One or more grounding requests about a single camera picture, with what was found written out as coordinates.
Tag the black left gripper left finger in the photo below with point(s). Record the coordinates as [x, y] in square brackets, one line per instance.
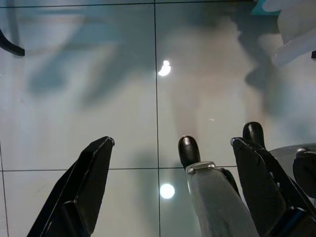
[81, 187]

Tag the light grey garment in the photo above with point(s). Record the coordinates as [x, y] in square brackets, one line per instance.
[296, 29]

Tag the black metal clothes rack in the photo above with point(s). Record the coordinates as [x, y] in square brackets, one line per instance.
[17, 50]

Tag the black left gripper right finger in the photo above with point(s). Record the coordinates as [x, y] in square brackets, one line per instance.
[261, 185]

